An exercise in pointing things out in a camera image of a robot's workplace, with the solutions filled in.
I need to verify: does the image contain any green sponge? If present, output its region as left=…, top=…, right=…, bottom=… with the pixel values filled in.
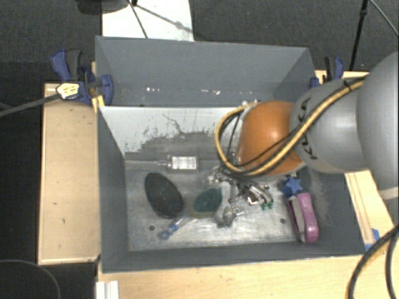
left=188, top=187, right=223, bottom=218

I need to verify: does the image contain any blue star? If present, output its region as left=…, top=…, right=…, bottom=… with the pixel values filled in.
left=281, top=176, right=302, bottom=199

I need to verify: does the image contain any purple stapler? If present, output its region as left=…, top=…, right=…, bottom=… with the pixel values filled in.
left=286, top=191, right=320, bottom=244

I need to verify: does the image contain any clear tool with blue handle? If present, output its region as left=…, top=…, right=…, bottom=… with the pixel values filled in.
left=158, top=217, right=198, bottom=241

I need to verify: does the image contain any pale wood board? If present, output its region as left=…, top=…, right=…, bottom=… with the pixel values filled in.
left=37, top=82, right=102, bottom=266

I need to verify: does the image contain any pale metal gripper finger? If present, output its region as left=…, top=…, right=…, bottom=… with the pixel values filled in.
left=214, top=204, right=245, bottom=229
left=226, top=182, right=239, bottom=210

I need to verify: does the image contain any grey metal bin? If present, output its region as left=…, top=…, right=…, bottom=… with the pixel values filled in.
left=94, top=35, right=366, bottom=274

